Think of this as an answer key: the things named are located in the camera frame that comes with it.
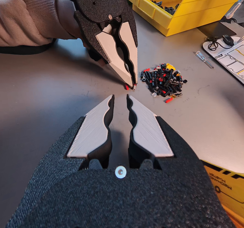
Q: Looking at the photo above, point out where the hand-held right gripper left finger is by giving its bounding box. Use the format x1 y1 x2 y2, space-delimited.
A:
66 94 115 164

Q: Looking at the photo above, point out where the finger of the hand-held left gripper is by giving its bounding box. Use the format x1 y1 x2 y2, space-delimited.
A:
95 31 133 88
119 21 138 85

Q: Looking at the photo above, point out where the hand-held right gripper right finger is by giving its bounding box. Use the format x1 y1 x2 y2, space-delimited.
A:
126 94 174 164

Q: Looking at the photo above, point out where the pile of small connector pins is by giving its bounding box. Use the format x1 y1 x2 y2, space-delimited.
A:
141 63 188 98

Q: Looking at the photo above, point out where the yellow toy robot model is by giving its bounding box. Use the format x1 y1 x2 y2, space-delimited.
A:
202 160 244 228

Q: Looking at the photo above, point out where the person's left forearm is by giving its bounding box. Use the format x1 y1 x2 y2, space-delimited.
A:
0 0 66 47

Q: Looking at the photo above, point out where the person's left hand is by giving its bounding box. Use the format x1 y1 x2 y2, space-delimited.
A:
56 0 109 67

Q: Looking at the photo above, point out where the heap of dark connector pieces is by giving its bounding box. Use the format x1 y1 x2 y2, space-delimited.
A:
151 0 180 16

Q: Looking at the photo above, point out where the yellow plastic storage bin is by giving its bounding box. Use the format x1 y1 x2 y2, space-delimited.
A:
127 0 244 37

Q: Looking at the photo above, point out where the sticker sheet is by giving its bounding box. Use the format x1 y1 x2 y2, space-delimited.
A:
214 41 244 84

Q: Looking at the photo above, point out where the clear-handled small screwdriver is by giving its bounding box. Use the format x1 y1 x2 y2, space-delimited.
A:
195 51 215 69

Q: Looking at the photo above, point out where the black cable with plug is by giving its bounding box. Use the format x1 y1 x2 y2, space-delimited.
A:
206 34 235 51

